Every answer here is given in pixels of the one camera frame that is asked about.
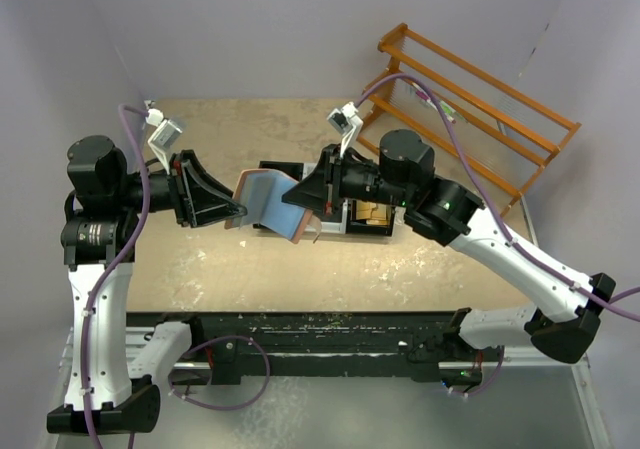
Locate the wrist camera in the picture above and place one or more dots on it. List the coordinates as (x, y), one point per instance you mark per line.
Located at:
(348, 123)
(165, 134)

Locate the markers on rack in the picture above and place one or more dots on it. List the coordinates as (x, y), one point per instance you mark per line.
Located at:
(426, 101)

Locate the white bin with black cards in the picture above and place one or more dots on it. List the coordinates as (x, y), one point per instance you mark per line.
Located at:
(336, 223)

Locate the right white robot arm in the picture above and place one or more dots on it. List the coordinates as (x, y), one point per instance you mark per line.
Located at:
(561, 318)

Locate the orange wooden rack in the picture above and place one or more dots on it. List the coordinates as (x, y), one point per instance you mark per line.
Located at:
(509, 138)

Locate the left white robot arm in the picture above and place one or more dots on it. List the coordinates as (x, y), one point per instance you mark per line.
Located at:
(105, 212)

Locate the black bin with silver cards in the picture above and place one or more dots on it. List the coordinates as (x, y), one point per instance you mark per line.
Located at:
(280, 166)

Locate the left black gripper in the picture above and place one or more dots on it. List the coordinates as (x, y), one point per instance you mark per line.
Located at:
(200, 199)

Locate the black bin with gold cards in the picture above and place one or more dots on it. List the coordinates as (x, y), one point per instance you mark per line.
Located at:
(354, 227)

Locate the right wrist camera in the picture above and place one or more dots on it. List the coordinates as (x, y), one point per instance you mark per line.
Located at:
(348, 123)

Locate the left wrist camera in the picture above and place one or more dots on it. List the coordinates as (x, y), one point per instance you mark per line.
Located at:
(165, 134)

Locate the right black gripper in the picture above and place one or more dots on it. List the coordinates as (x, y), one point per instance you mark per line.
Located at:
(322, 190)

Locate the gold cards pile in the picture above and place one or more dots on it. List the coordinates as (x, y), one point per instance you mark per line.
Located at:
(374, 214)

